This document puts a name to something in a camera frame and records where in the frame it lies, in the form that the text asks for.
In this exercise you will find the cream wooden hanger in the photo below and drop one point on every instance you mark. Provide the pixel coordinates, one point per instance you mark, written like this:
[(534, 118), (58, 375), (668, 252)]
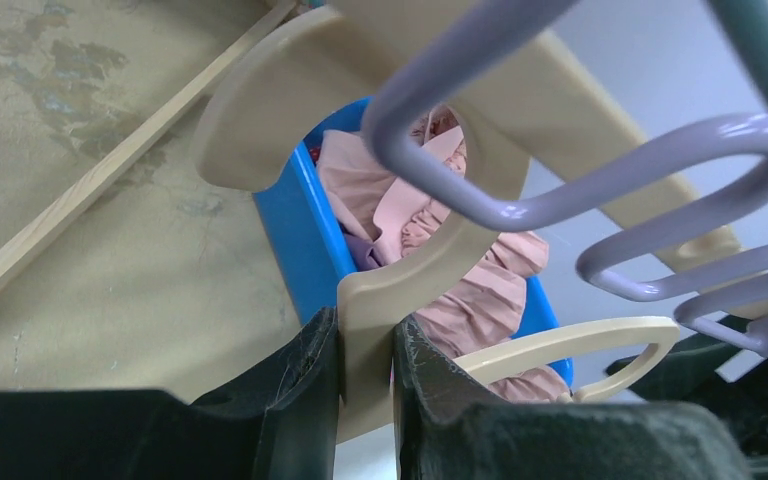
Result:
[(542, 103), (262, 107)]

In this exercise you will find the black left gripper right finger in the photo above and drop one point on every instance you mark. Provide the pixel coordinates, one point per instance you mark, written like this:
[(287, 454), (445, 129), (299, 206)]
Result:
[(449, 425)]

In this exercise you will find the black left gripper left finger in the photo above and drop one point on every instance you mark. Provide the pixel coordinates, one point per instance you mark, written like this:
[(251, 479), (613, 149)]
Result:
[(277, 420)]

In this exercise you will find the wooden clothes rack frame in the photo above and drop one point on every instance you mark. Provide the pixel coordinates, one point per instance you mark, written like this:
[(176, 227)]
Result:
[(36, 236)]

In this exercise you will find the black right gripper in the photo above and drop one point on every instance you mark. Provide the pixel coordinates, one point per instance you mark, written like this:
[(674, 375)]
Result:
[(689, 373)]

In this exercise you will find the purple pleated skirt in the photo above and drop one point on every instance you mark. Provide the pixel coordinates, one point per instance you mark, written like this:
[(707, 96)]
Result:
[(362, 253)]

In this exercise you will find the cream wooden hanger front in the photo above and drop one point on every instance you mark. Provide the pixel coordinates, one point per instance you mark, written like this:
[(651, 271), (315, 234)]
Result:
[(542, 103)]

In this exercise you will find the pink pleated skirt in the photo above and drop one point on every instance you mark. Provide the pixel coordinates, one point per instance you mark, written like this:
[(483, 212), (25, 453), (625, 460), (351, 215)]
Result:
[(466, 285)]

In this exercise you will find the blue plastic bin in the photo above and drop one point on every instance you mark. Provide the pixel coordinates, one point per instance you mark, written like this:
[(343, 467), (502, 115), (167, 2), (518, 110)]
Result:
[(307, 238)]

